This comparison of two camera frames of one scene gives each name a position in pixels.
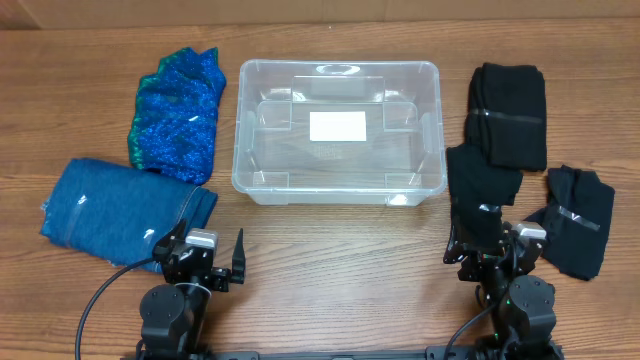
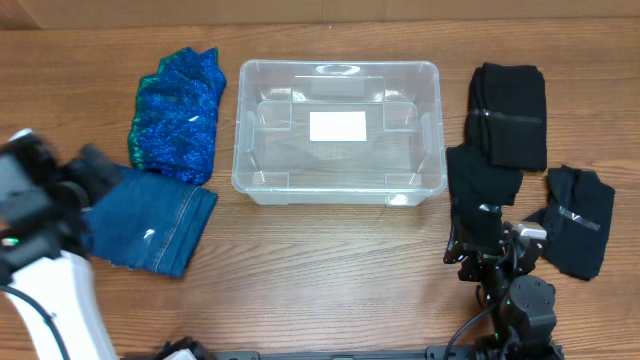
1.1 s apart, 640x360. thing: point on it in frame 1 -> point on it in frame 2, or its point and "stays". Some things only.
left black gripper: (223, 278) -> (86, 168)
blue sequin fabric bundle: (174, 120) stays
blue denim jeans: (118, 214) stays
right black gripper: (478, 255) stays
